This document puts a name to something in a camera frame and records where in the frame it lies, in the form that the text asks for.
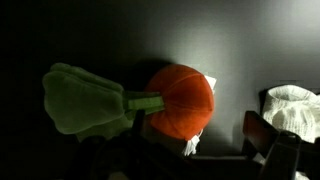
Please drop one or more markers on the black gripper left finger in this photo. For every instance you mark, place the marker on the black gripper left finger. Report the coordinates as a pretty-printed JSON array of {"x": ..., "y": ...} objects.
[{"x": 136, "y": 150}]

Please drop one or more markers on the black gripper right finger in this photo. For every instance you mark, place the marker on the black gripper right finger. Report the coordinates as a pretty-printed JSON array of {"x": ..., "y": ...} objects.
[{"x": 276, "y": 153}]

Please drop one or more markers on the white cloth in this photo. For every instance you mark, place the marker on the white cloth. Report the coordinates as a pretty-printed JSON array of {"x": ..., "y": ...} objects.
[{"x": 293, "y": 110}]

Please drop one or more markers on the red plush fruit green leaf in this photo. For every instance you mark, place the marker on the red plush fruit green leaf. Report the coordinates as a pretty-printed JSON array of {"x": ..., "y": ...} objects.
[{"x": 180, "y": 100}]

